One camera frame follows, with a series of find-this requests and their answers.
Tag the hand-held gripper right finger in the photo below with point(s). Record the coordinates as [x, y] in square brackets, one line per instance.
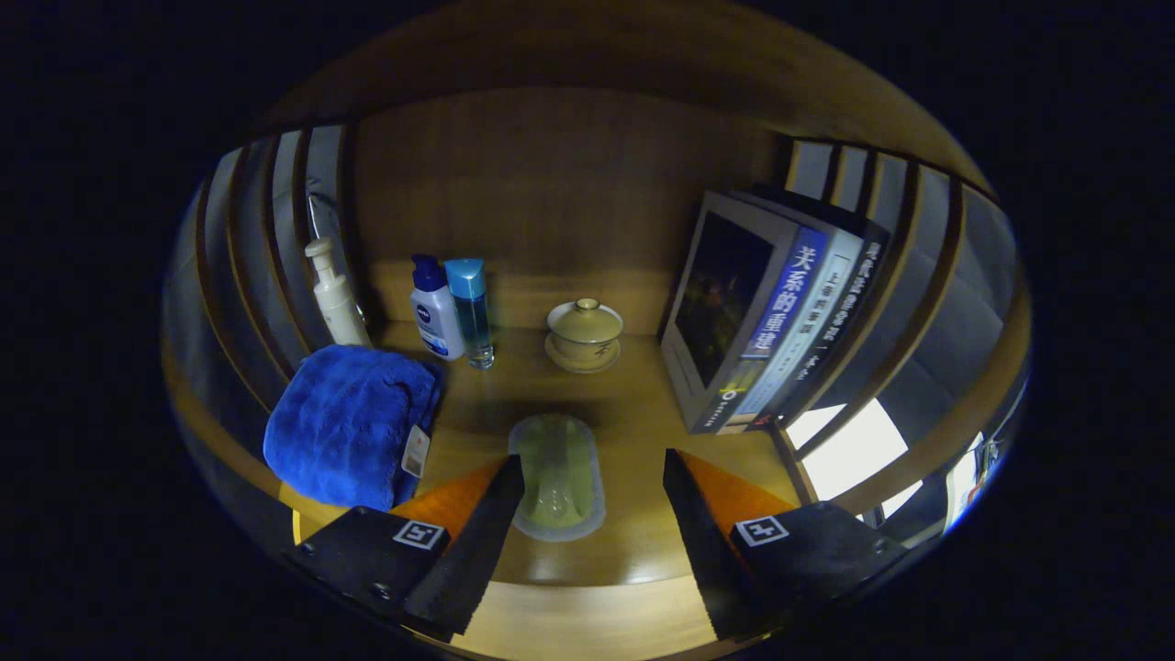
[711, 551]

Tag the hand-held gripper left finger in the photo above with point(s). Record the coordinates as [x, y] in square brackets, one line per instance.
[464, 560]

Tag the wooden countertop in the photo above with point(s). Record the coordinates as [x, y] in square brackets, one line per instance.
[514, 386]

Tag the wooden cabinet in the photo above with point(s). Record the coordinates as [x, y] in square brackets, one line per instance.
[569, 184]

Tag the blue towel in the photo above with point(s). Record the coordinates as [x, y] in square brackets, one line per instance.
[340, 422]

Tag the white bottle with blue cap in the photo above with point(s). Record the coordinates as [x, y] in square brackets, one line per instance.
[436, 317]

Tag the clear teal bottle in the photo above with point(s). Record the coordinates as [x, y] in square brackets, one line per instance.
[470, 312]

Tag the book with blue spine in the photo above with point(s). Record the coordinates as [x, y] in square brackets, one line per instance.
[725, 303]

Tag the book with pale spine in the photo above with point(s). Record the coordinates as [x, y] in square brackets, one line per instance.
[817, 321]

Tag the beige lidded teacup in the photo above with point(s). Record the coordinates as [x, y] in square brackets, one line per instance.
[585, 330]

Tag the white pump bottle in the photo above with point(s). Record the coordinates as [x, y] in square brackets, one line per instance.
[340, 308]

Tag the book with black spine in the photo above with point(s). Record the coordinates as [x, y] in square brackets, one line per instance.
[858, 285]

